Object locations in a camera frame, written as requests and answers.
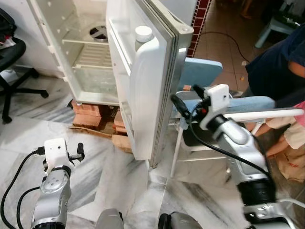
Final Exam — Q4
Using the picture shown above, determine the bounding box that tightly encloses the silver fridge door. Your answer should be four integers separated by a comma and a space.
105, 0, 195, 168

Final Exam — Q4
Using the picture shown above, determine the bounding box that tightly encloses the white fridge shelf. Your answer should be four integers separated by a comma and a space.
61, 38, 116, 70

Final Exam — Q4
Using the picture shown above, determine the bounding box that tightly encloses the white open fridge body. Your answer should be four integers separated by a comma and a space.
28, 0, 125, 106

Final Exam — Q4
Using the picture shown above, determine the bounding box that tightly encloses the black round fridge vent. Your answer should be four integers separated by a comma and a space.
89, 25, 110, 43

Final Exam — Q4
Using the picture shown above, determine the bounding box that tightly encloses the light blue plastic chair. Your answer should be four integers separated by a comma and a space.
171, 57, 224, 103

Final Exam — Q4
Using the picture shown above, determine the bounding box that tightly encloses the brown cardboard sheet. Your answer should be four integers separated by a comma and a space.
71, 125, 116, 140

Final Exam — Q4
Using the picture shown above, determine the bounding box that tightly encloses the red tiled pillar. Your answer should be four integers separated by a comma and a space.
185, 0, 213, 59

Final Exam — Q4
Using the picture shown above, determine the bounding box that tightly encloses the brown paper bag red print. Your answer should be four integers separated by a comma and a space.
275, 145, 305, 185

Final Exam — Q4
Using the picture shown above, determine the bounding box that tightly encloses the child in pink shirt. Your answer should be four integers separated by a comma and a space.
259, 100, 305, 159

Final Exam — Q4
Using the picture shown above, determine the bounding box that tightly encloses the grey robot left leg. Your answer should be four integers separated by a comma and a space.
95, 208, 125, 229

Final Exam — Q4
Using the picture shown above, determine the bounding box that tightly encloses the grey robot leg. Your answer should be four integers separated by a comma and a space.
95, 208, 125, 229
159, 212, 206, 229

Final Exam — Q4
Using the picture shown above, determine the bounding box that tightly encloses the person in navy shirt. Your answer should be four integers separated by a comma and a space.
183, 23, 305, 116

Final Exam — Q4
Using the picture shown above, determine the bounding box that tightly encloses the pale blue stool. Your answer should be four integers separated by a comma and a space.
254, 10, 305, 49

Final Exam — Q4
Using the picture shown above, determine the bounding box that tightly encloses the black office chair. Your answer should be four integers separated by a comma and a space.
0, 7, 50, 125

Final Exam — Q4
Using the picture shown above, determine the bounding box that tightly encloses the grey robot right leg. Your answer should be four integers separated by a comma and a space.
159, 212, 206, 229

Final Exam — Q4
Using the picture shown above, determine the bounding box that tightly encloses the dark clothes pile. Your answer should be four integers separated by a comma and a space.
0, 7, 18, 48

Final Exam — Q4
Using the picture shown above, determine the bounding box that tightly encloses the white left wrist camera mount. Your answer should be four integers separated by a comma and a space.
43, 138, 75, 171

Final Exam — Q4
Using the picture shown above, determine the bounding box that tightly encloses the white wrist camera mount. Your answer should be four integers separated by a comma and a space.
43, 138, 75, 171
199, 84, 231, 130

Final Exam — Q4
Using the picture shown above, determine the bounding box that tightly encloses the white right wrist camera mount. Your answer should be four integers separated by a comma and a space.
199, 84, 231, 130

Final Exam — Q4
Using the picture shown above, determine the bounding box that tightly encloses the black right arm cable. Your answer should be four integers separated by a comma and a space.
183, 103, 273, 182

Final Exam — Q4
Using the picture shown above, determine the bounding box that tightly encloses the black floor cable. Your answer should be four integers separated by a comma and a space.
199, 31, 252, 63

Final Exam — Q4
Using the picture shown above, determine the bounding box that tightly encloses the white tube frame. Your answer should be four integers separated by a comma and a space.
276, 198, 305, 226

